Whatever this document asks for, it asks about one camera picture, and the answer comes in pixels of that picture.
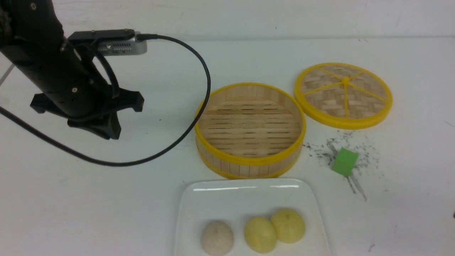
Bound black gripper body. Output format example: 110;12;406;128
30;89;144;140

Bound white steamed bun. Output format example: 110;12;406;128
200;221;234;256

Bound yellow steamed bun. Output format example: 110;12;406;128
271;208;306;244
243;217;278;254

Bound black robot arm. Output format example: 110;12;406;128
1;0;147;140

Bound white square plate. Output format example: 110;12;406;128
174;178;332;256

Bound yellow steamed bun on plate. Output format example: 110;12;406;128
271;208;306;244

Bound bamboo steamer basket yellow rim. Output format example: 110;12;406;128
194;82;306;179

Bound woven bamboo steamer lid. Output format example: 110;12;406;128
294;63;393;130

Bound green cube block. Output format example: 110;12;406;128
331;148;359;177

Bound black camera cable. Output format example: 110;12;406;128
0;34;212;167

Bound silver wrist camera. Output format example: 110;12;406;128
68;29;148;56

